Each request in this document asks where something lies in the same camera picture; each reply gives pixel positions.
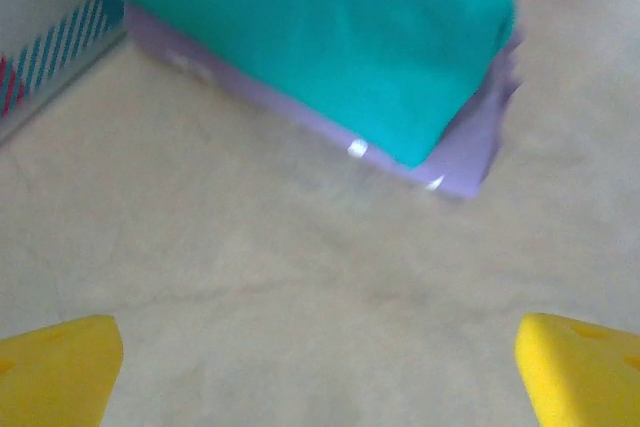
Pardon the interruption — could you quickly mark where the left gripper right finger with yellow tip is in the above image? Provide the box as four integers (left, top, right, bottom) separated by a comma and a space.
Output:
513, 312, 640, 427

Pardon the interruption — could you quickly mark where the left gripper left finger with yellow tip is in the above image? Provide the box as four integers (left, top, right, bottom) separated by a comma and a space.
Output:
0, 313, 125, 427

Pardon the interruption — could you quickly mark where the teal t-shirt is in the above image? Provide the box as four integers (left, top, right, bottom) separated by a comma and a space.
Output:
79, 0, 519, 171

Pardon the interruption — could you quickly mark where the folded purple t-shirt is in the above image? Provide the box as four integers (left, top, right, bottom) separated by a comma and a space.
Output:
122, 1, 526, 200

